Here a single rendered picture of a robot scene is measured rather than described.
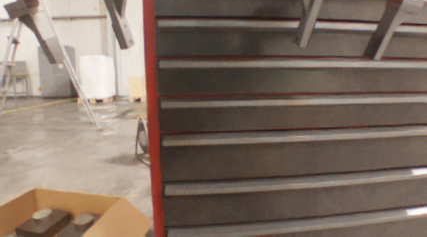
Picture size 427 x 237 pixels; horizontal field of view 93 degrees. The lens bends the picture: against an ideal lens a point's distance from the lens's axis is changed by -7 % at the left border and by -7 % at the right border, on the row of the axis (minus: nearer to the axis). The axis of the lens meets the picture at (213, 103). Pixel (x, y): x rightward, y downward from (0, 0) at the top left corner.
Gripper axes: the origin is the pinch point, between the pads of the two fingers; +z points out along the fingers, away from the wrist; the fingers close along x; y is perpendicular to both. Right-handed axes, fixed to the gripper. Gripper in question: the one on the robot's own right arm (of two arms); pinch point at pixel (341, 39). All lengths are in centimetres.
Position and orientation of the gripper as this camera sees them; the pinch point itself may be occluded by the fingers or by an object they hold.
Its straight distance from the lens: 40.4
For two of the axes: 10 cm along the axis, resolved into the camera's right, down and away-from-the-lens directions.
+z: -1.6, 8.6, 4.9
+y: 0.7, 5.0, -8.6
